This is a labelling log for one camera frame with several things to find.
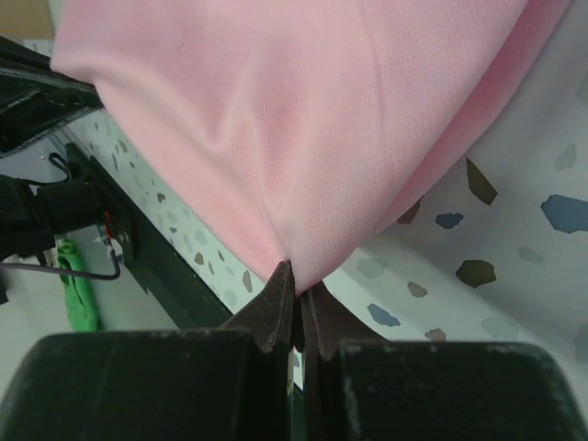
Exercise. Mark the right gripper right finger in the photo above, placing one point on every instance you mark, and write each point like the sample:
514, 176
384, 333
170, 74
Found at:
361, 386

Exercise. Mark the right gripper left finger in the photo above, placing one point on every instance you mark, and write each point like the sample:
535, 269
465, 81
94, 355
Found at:
228, 383

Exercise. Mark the pink t-shirt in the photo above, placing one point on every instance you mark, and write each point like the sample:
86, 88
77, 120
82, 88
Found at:
295, 130

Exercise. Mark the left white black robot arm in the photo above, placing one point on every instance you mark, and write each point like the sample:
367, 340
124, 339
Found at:
36, 102

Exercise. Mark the green object beside base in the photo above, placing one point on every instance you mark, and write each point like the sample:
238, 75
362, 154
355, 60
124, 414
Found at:
80, 301

